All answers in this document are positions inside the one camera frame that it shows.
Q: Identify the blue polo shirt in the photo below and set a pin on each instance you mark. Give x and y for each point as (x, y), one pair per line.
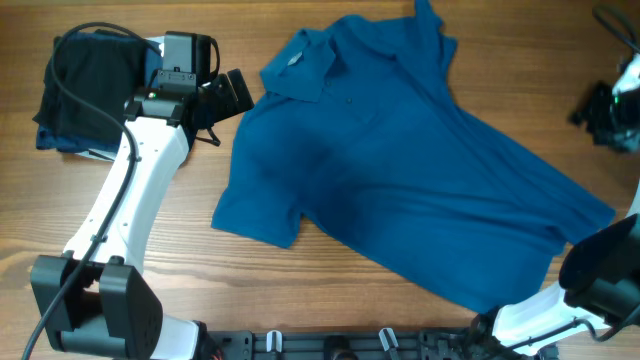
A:
(358, 132)

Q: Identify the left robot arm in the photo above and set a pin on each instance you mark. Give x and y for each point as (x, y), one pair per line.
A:
(92, 298)

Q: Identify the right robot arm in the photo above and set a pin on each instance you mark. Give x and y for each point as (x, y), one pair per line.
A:
(597, 292)

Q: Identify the navy folded garment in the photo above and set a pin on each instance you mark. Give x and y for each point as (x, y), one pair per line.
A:
(150, 65)

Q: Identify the black folded garment on top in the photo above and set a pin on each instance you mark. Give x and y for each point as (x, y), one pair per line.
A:
(85, 90)

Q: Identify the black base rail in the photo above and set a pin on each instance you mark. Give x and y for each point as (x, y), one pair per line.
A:
(387, 343)

